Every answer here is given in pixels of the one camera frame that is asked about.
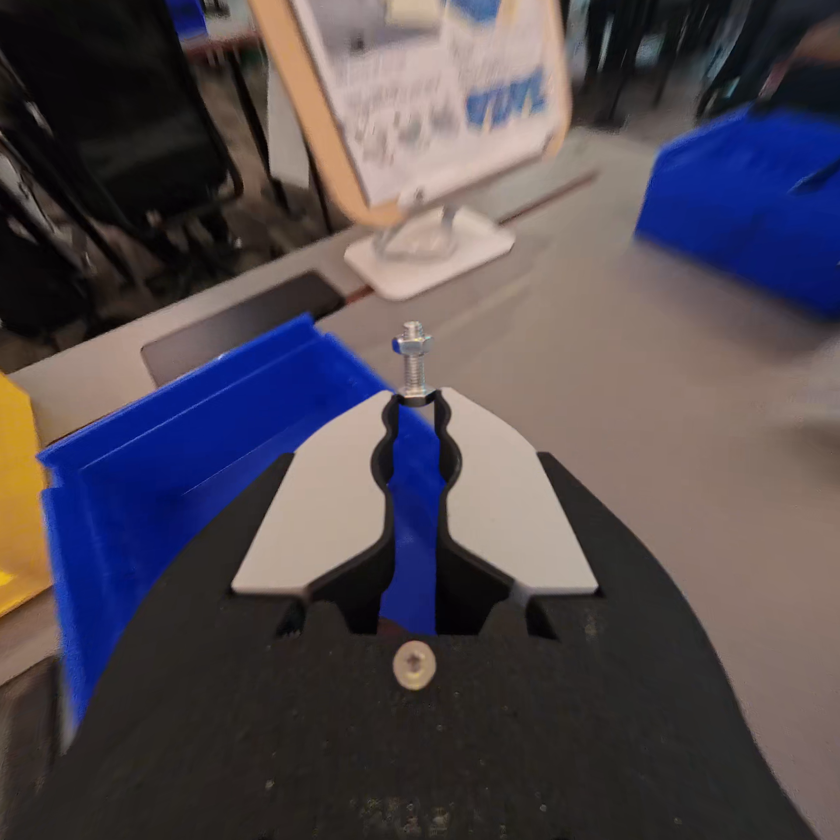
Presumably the white instruction board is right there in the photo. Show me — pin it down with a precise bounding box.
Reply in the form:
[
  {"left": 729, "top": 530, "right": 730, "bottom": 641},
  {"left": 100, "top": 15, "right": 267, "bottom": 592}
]
[{"left": 289, "top": 0, "right": 559, "bottom": 208}]

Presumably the yellow storage bin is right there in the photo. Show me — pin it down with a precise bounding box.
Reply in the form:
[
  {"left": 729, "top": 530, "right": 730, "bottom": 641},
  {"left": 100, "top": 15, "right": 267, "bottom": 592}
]
[{"left": 0, "top": 372, "right": 56, "bottom": 618}]

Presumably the white document stand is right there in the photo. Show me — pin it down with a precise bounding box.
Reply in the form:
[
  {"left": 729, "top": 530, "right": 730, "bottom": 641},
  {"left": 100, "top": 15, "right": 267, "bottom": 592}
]
[{"left": 344, "top": 197, "right": 515, "bottom": 303}]

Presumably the black office chair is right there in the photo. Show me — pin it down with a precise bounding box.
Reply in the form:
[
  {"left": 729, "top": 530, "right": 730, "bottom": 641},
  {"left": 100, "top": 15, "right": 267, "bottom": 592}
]
[{"left": 0, "top": 0, "right": 244, "bottom": 342}]

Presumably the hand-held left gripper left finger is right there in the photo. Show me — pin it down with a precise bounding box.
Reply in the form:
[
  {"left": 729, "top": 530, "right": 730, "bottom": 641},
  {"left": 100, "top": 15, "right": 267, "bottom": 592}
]
[{"left": 231, "top": 390, "right": 403, "bottom": 628}]

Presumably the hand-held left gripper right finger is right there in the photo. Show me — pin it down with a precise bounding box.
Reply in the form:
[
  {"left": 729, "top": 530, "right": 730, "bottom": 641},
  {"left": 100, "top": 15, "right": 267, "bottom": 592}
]
[{"left": 434, "top": 390, "right": 599, "bottom": 624}]

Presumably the dark flat tablet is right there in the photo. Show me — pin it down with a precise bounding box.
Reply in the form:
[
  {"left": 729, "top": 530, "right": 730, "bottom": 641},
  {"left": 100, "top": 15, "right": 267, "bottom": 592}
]
[{"left": 141, "top": 272, "right": 349, "bottom": 389}]

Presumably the silver bolt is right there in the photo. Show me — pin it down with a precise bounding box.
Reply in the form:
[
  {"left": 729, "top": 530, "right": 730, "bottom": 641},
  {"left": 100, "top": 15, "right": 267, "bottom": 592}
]
[{"left": 401, "top": 322, "right": 431, "bottom": 397}]

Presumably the blue divided storage bin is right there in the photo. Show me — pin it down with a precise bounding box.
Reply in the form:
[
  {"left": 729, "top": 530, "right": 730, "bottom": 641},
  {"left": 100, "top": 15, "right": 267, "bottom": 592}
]
[{"left": 634, "top": 105, "right": 840, "bottom": 320}]

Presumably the instruction sheet on stand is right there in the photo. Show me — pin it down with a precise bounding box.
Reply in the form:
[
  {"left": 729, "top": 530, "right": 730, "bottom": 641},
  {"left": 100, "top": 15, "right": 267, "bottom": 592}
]
[{"left": 247, "top": 0, "right": 574, "bottom": 231}]

